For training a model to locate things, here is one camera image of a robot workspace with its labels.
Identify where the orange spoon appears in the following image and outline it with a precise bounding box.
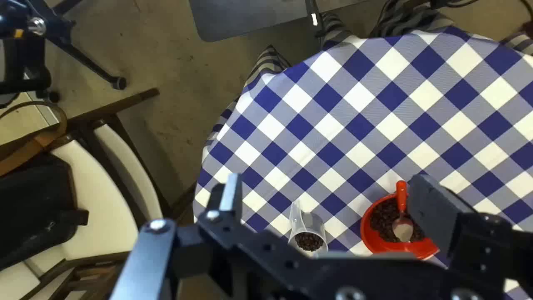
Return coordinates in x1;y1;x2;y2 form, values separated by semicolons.
394;180;415;243

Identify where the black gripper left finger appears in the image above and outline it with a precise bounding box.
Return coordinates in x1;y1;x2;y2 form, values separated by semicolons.
200;173;244;230

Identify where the black tripod stand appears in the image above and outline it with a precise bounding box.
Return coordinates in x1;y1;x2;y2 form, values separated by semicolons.
0;0;127;108

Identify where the clear plastic cup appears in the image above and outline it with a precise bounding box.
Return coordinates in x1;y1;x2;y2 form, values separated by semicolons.
289;203;327;255

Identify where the orange bowl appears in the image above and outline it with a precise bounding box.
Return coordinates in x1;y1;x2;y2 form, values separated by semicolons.
360;195;440;260

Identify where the black bag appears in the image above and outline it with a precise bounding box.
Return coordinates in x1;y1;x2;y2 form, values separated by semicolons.
0;155;90;270

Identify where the blue white checkered tablecloth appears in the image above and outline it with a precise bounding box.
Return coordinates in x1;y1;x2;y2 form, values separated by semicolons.
194;27;533;253

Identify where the white wooden chair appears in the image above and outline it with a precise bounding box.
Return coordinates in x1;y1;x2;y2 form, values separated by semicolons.
0;100;162;300

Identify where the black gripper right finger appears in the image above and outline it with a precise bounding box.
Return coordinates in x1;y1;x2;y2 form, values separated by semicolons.
409;173;483;262

